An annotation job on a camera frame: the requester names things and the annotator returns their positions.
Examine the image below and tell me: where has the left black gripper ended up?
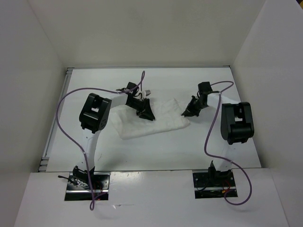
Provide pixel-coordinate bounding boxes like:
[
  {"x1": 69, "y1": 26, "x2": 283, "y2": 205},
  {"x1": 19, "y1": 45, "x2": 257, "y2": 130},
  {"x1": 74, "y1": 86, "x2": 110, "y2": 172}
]
[{"x1": 126, "y1": 97, "x2": 154, "y2": 121}]

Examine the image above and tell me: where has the white fabric skirt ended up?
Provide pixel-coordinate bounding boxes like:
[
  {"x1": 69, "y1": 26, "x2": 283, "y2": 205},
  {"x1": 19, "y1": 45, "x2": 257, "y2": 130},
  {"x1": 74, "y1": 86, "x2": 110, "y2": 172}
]
[{"x1": 109, "y1": 98, "x2": 190, "y2": 140}]

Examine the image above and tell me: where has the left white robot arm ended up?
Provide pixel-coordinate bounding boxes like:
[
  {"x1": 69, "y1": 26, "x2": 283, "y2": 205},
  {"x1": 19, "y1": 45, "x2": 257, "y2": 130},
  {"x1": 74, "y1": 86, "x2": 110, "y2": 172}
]
[{"x1": 72, "y1": 82, "x2": 155, "y2": 189}]

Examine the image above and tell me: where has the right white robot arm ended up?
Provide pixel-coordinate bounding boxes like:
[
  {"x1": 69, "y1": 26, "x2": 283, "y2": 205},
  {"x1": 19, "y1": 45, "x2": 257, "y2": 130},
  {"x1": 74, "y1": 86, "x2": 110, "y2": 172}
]
[{"x1": 181, "y1": 82, "x2": 254, "y2": 165}]

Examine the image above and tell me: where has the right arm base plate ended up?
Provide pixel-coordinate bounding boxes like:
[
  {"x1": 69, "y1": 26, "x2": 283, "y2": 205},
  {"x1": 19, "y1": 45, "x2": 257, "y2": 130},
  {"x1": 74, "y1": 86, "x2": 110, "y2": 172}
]
[{"x1": 192, "y1": 170, "x2": 238, "y2": 199}]

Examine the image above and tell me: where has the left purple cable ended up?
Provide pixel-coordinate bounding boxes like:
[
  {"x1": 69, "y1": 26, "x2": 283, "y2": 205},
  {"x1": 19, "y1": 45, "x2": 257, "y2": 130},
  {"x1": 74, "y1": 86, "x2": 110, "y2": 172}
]
[{"x1": 56, "y1": 70, "x2": 146, "y2": 210}]

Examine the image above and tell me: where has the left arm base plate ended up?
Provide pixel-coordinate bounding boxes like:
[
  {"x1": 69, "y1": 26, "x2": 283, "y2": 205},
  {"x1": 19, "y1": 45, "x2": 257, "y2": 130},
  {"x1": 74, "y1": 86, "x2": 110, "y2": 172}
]
[{"x1": 64, "y1": 172, "x2": 110, "y2": 201}]

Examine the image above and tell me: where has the aluminium table edge rail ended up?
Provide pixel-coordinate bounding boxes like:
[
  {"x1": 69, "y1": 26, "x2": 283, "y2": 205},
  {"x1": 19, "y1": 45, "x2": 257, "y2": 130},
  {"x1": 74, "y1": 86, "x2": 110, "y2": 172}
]
[{"x1": 37, "y1": 67, "x2": 76, "y2": 172}]

